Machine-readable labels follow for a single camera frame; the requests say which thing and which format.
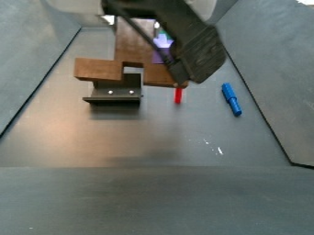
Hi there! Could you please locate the blue peg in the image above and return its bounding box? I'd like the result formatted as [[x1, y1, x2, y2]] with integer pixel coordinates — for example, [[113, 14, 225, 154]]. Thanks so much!
[[222, 83, 242, 117]]

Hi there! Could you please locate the black angle fixture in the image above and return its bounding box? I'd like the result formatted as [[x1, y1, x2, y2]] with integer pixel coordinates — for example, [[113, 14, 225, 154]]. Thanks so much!
[[83, 73, 142, 105]]

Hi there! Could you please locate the red peg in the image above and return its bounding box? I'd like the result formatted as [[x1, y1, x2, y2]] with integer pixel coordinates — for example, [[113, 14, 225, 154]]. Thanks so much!
[[174, 88, 184, 104]]

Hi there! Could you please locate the green U-shaped block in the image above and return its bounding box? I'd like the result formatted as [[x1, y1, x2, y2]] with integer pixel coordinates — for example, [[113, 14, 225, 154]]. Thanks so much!
[[159, 29, 168, 34]]

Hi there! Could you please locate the purple base block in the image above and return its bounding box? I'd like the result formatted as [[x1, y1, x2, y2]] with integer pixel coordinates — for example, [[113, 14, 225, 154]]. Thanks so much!
[[153, 32, 173, 64]]

